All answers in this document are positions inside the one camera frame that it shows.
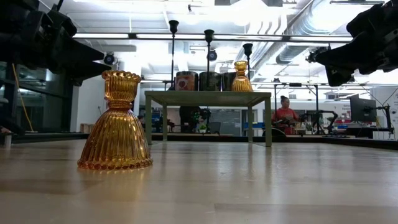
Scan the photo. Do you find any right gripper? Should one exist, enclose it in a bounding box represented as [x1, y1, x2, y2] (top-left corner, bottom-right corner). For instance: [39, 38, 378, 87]
[315, 0, 398, 88]

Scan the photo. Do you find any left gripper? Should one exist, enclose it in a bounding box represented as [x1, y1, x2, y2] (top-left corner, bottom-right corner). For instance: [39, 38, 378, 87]
[23, 11, 105, 87]

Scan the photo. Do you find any amber glass candle holder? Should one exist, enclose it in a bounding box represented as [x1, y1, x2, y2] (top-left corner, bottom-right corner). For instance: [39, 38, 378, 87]
[76, 70, 154, 171]
[230, 60, 254, 93]

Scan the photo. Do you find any tall black candlestick holder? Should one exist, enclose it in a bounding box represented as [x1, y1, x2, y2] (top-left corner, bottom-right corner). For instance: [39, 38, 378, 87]
[168, 19, 180, 91]

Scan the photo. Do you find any short black candlestick holder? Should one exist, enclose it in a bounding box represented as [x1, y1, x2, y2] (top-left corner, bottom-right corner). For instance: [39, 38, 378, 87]
[242, 43, 254, 81]

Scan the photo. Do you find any candle tin with orange label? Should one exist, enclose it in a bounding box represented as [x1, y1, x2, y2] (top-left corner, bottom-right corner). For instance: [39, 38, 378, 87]
[175, 70, 199, 91]

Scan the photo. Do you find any medium black candlestick holder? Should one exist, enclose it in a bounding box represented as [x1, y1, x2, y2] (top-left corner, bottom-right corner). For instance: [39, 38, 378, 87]
[203, 29, 215, 91]

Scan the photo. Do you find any black computer monitor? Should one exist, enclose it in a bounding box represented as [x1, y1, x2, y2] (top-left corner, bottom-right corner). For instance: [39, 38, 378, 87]
[349, 94, 377, 123]

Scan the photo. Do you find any long ceiling light strip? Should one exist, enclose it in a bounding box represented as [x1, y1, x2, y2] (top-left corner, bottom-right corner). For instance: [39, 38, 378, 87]
[73, 32, 354, 44]

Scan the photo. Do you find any person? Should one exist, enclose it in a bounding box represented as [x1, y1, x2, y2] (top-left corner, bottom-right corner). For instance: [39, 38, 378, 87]
[272, 95, 300, 135]

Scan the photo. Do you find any green perforated metal shelf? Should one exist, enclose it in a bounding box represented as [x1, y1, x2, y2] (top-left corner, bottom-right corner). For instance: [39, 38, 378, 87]
[144, 90, 272, 147]

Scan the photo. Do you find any yellow hanging cable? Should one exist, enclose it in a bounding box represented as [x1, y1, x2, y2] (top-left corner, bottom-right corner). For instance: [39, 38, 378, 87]
[11, 63, 34, 133]

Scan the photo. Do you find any black aluminium table frame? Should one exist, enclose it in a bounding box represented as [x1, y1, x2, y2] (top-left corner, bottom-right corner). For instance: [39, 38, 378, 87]
[0, 132, 398, 151]

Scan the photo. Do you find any silver ceiling air duct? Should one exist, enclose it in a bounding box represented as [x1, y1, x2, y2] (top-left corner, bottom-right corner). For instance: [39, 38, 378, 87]
[233, 0, 343, 71]

